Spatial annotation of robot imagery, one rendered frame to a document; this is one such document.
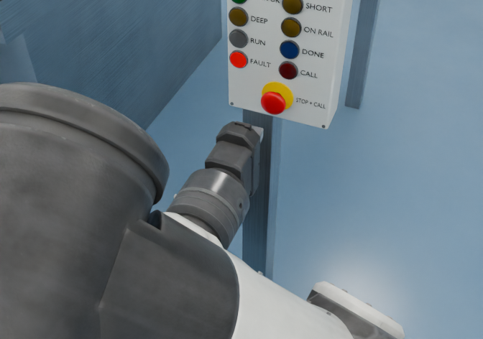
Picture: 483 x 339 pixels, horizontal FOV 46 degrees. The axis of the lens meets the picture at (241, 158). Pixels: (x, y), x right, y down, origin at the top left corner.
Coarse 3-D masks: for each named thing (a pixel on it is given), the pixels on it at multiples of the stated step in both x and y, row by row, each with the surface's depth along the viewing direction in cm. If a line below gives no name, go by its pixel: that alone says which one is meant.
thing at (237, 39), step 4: (232, 32) 84; (236, 32) 83; (240, 32) 83; (232, 36) 84; (236, 36) 84; (240, 36) 83; (244, 36) 83; (232, 40) 84; (236, 40) 84; (240, 40) 84; (244, 40) 84; (232, 44) 85; (236, 44) 84; (240, 44) 84; (244, 44) 84
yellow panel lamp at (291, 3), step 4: (284, 0) 77; (288, 0) 77; (292, 0) 76; (296, 0) 76; (284, 4) 77; (288, 4) 77; (292, 4) 77; (296, 4) 77; (300, 4) 77; (284, 8) 78; (288, 8) 77; (292, 8) 77; (296, 8) 77; (300, 8) 77; (288, 12) 78; (292, 12) 78; (296, 12) 77
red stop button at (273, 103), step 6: (264, 96) 86; (270, 96) 86; (276, 96) 86; (264, 102) 87; (270, 102) 86; (276, 102) 86; (282, 102) 86; (264, 108) 88; (270, 108) 87; (276, 108) 87; (282, 108) 87; (276, 114) 88
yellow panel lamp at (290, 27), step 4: (288, 20) 79; (292, 20) 79; (284, 24) 79; (288, 24) 79; (292, 24) 79; (296, 24) 79; (284, 28) 80; (288, 28) 79; (292, 28) 79; (296, 28) 79; (284, 32) 80; (288, 32) 80; (292, 32) 80; (296, 32) 79; (288, 36) 80; (292, 36) 80
